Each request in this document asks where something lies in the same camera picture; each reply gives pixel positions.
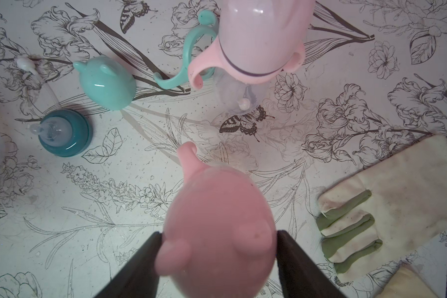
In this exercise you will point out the dark teal nipple collar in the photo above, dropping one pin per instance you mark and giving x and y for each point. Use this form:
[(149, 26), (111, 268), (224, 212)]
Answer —
[(64, 133)]

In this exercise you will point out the beige work glove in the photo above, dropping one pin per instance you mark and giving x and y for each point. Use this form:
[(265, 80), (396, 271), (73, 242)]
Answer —
[(383, 213)]

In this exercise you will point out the pink bottle cap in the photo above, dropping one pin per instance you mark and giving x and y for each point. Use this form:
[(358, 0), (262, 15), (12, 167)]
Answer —
[(219, 235), (260, 37)]

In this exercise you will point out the teal bottle cap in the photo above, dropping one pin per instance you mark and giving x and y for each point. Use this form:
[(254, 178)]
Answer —
[(106, 82)]

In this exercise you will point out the clear baby bottle body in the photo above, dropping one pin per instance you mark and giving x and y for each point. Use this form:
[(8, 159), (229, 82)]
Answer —
[(238, 98)]

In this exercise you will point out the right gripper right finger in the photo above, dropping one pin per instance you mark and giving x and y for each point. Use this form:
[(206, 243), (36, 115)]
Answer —
[(298, 274)]

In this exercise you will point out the tan wooden board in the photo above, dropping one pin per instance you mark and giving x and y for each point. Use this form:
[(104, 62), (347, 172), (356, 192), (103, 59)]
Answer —
[(405, 283)]

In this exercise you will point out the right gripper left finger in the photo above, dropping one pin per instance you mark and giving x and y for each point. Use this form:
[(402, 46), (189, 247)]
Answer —
[(138, 278)]

